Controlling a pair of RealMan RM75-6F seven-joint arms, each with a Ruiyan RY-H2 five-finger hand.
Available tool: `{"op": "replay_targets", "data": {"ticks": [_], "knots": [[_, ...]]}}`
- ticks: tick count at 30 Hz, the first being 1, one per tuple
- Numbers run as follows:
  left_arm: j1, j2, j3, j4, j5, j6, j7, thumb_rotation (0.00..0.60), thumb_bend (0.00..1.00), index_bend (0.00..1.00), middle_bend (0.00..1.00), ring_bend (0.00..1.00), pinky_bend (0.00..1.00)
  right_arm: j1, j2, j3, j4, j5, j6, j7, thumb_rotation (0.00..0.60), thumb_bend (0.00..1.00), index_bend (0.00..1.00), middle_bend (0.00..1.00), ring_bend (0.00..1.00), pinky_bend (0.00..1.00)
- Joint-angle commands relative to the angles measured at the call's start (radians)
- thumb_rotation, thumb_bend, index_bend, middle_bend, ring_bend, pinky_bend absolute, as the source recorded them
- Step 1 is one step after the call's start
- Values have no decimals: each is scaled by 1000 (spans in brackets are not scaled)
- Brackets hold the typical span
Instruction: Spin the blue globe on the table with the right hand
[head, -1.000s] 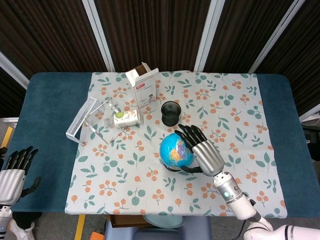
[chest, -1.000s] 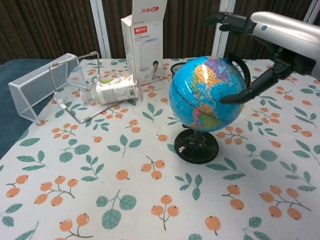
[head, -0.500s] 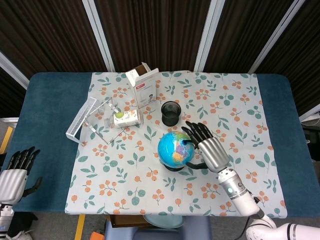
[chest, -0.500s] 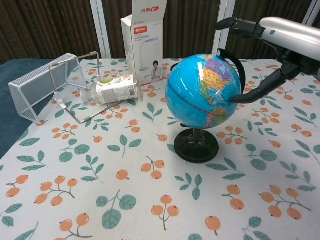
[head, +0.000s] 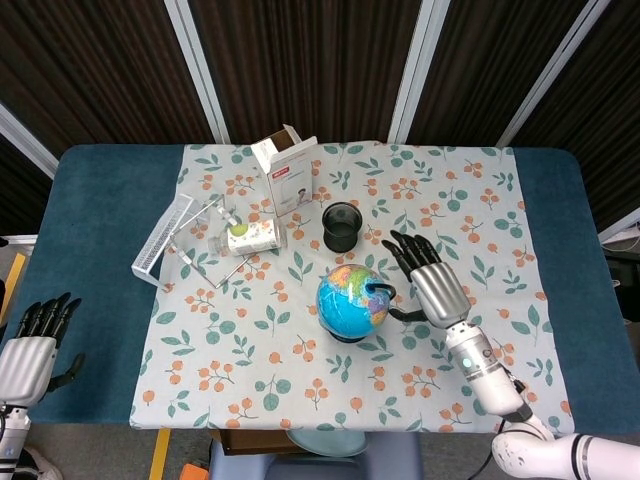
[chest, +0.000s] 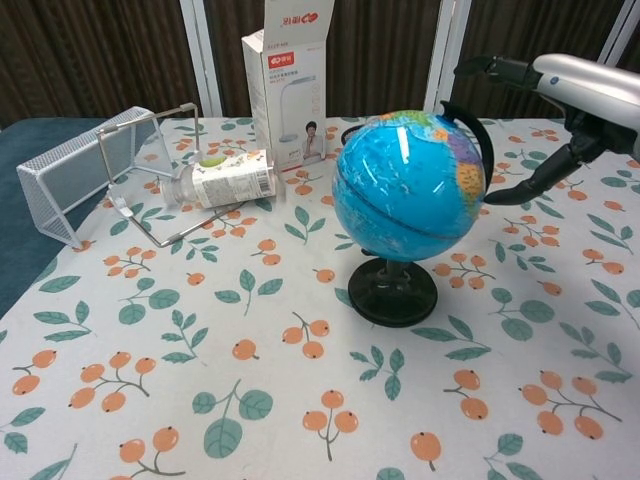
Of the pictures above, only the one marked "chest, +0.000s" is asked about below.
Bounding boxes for white partition post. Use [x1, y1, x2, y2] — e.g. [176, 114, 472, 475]
[596, 0, 640, 69]
[178, 0, 224, 120]
[423, 0, 472, 119]

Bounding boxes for clear plastic labelled bottle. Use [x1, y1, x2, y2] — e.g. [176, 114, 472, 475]
[159, 148, 278, 210]

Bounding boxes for silver wire frame stand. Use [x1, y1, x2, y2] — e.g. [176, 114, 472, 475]
[97, 102, 287, 249]

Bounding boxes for white lamp carton box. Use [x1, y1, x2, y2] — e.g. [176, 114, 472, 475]
[241, 0, 336, 175]

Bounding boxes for blue table cover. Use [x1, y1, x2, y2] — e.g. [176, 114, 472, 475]
[0, 118, 107, 320]

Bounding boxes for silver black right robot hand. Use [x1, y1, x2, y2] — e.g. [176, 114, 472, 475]
[453, 52, 640, 206]

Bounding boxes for small blue desk globe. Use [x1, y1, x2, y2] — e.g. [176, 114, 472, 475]
[332, 99, 496, 329]

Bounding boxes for floral print tablecloth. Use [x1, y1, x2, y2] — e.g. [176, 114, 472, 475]
[0, 114, 640, 480]

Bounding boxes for white mesh metal rack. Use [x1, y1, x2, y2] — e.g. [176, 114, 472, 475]
[16, 105, 162, 250]

